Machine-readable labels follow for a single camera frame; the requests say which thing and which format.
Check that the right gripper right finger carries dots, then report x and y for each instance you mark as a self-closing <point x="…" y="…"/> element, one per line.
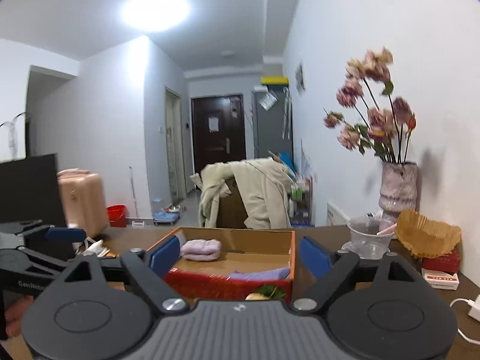
<point x="334" y="273"/>

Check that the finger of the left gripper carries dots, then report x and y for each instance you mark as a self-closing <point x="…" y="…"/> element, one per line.
<point x="66" y="235"/>

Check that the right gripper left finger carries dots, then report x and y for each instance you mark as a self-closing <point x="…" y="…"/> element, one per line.
<point x="146" y="271"/>

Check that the white crumpled mask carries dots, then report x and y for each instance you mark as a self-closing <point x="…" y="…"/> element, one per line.
<point x="89" y="247"/>

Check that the pink suitcase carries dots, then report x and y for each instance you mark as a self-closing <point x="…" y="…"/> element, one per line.
<point x="83" y="200"/>

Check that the purple cloth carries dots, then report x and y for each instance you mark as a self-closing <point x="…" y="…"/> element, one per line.
<point x="270" y="275"/>

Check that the pink folded towel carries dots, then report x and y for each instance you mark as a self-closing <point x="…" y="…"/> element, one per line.
<point x="201" y="250"/>

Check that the black paper bag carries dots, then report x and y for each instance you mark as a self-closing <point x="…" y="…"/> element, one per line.
<point x="30" y="187"/>

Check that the clear plastic cup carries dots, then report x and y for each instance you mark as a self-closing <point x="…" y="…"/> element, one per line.
<point x="370" y="237"/>

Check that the blue pet feeder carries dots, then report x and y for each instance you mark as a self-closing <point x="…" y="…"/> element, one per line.
<point x="166" y="217"/>

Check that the red cardboard box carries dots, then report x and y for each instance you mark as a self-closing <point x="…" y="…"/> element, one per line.
<point x="242" y="250"/>

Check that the red bucket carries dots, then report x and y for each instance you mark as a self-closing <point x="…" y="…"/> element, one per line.
<point x="117" y="216"/>

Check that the brown paper liners stack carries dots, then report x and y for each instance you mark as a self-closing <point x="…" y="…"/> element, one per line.
<point x="424" y="237"/>

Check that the wooden chair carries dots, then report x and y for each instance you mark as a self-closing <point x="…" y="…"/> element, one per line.
<point x="232" y="212"/>

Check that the pink ceramic vase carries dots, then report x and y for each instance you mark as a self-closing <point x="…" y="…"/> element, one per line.
<point x="398" y="190"/>

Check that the beige jacket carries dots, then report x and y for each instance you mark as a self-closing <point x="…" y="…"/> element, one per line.
<point x="263" y="184"/>

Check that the white cigarette box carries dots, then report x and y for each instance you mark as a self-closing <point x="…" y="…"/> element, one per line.
<point x="441" y="280"/>

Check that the red cigarette pack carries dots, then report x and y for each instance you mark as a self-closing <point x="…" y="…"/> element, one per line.
<point x="449" y="263"/>

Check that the dried pink flower bouquet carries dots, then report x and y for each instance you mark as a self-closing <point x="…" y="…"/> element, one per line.
<point x="386" y="122"/>

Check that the dark entrance door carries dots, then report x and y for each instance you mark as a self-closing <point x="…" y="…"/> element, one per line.
<point x="218" y="130"/>

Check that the grey refrigerator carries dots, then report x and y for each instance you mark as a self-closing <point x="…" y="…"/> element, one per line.
<point x="272" y="125"/>

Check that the yellow box on fridge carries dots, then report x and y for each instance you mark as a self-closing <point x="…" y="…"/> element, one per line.
<point x="274" y="81"/>

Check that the ceiling lamp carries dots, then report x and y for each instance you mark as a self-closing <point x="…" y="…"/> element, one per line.
<point x="154" y="16"/>

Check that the white charger with cable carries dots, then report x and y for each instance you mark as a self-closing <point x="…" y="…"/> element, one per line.
<point x="474" y="313"/>

